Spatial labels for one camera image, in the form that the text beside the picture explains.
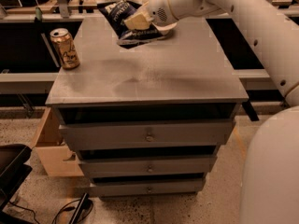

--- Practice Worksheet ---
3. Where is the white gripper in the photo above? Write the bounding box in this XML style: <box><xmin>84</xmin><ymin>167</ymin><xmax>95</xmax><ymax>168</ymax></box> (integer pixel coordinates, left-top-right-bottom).
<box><xmin>124</xmin><ymin>0</ymin><xmax>219</xmax><ymax>30</ymax></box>

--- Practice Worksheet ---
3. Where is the blue chip bag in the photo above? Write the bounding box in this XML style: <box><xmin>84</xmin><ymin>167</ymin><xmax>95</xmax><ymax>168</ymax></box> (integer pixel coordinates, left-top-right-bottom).
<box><xmin>97</xmin><ymin>0</ymin><xmax>172</xmax><ymax>49</ymax></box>

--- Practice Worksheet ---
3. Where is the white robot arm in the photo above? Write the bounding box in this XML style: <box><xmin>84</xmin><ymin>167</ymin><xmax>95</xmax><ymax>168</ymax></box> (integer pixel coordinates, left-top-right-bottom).
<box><xmin>124</xmin><ymin>0</ymin><xmax>299</xmax><ymax>224</ymax></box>

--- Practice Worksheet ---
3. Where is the orange soda can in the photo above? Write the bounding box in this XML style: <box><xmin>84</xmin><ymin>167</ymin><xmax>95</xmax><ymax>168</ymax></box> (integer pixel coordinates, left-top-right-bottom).
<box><xmin>50</xmin><ymin>28</ymin><xmax>79</xmax><ymax>69</ymax></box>

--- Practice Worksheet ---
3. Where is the grey drawer cabinet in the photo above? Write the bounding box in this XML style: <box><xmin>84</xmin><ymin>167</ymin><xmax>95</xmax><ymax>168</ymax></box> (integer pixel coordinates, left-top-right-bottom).
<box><xmin>47</xmin><ymin>17</ymin><xmax>248</xmax><ymax>194</ymax></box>

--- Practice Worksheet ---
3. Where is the top grey drawer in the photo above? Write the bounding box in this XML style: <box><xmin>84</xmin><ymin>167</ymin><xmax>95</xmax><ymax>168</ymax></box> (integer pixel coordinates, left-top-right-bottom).
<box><xmin>60</xmin><ymin>119</ymin><xmax>235</xmax><ymax>151</ymax></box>

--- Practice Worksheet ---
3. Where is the grey drawer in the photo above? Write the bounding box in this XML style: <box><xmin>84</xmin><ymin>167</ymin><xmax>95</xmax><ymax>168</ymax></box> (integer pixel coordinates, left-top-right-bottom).
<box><xmin>60</xmin><ymin>119</ymin><xmax>235</xmax><ymax>151</ymax></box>
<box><xmin>89</xmin><ymin>178</ymin><xmax>206</xmax><ymax>197</ymax></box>
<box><xmin>78</xmin><ymin>156</ymin><xmax>217</xmax><ymax>178</ymax></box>

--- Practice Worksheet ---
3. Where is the middle grey drawer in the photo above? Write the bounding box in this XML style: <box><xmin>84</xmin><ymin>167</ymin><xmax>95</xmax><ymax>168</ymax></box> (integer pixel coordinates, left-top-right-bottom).
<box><xmin>78</xmin><ymin>156</ymin><xmax>217</xmax><ymax>178</ymax></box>

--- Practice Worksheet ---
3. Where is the wooden box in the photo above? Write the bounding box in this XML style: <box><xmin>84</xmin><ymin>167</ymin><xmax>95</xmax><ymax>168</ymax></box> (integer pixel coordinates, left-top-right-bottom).
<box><xmin>31</xmin><ymin>107</ymin><xmax>83</xmax><ymax>177</ymax></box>

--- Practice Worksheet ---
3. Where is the bottom grey drawer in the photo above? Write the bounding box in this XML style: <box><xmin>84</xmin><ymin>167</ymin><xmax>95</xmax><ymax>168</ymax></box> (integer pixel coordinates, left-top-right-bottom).
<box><xmin>89</xmin><ymin>178</ymin><xmax>206</xmax><ymax>197</ymax></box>

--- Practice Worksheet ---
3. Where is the black bin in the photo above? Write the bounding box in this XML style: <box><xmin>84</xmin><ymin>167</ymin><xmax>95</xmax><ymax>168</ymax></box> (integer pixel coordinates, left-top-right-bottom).
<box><xmin>0</xmin><ymin>144</ymin><xmax>32</xmax><ymax>210</ymax></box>

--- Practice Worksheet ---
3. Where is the black cable on floor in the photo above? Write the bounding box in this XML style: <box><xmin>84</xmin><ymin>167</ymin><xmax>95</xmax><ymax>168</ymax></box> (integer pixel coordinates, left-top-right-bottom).
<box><xmin>8</xmin><ymin>192</ymin><xmax>94</xmax><ymax>224</ymax></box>

